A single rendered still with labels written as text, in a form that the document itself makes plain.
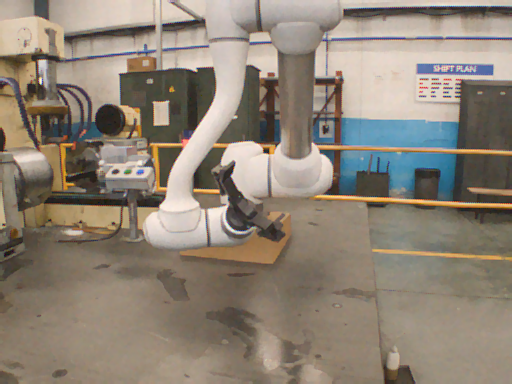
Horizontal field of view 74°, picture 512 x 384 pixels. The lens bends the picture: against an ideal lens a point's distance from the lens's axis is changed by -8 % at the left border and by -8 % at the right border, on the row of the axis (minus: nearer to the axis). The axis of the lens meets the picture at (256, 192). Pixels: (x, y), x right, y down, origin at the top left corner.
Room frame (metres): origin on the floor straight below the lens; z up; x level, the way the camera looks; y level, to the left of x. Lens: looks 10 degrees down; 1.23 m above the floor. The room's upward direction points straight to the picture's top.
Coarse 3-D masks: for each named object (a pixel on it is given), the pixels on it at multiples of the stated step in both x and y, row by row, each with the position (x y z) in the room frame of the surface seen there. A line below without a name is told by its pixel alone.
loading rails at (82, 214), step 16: (64, 192) 1.69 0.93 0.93; (80, 192) 1.68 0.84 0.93; (96, 192) 1.68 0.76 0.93; (48, 208) 1.56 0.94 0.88; (64, 208) 1.55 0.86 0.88; (80, 208) 1.54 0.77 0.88; (96, 208) 1.53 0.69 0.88; (112, 208) 1.52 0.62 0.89; (144, 208) 1.50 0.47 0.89; (48, 224) 1.52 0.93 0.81; (64, 224) 1.55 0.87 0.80; (80, 224) 1.50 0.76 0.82; (96, 224) 1.53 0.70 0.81; (112, 224) 1.49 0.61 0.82; (128, 224) 1.51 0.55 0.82
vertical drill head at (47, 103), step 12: (36, 60) 1.59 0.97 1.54; (48, 60) 1.60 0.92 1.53; (36, 72) 1.59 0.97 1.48; (48, 72) 1.60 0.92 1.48; (36, 84) 1.60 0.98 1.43; (48, 84) 1.60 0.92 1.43; (36, 96) 1.60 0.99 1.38; (48, 96) 1.59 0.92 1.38; (36, 108) 1.54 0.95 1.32; (48, 108) 1.55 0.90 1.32; (60, 108) 1.59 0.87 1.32; (36, 120) 1.60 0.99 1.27; (60, 120) 1.65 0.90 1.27
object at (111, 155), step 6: (102, 150) 1.54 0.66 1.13; (108, 150) 1.54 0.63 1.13; (114, 150) 1.54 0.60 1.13; (120, 150) 1.53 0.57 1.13; (126, 150) 1.54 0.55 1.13; (132, 150) 1.59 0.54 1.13; (102, 156) 1.54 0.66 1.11; (108, 156) 1.54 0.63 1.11; (114, 156) 1.54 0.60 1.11; (120, 156) 1.53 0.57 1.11; (126, 156) 1.53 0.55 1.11; (108, 162) 1.54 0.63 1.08; (114, 162) 1.54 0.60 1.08; (120, 162) 1.53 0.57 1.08; (126, 162) 1.53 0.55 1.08
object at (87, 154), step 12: (84, 144) 1.83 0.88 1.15; (96, 144) 1.85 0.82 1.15; (108, 144) 1.95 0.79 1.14; (72, 156) 1.84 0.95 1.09; (84, 156) 1.83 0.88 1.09; (96, 156) 1.82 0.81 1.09; (72, 168) 1.84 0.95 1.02; (84, 168) 1.83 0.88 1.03; (96, 168) 1.82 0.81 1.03; (84, 180) 1.83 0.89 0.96; (96, 180) 1.82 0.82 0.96
